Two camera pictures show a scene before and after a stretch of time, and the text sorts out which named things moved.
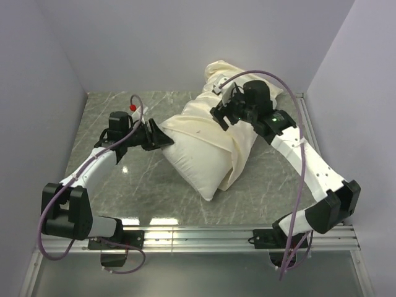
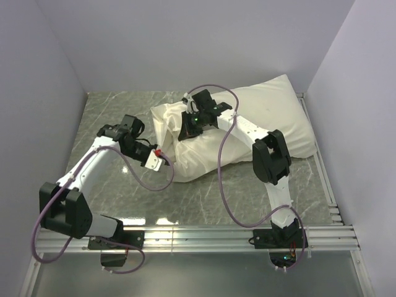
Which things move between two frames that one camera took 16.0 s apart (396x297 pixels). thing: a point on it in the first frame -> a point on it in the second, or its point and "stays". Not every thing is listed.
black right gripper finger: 218,116 -> 191,125
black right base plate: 275,239 stays
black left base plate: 132,237 stays
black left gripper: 158,138 -> 154,146
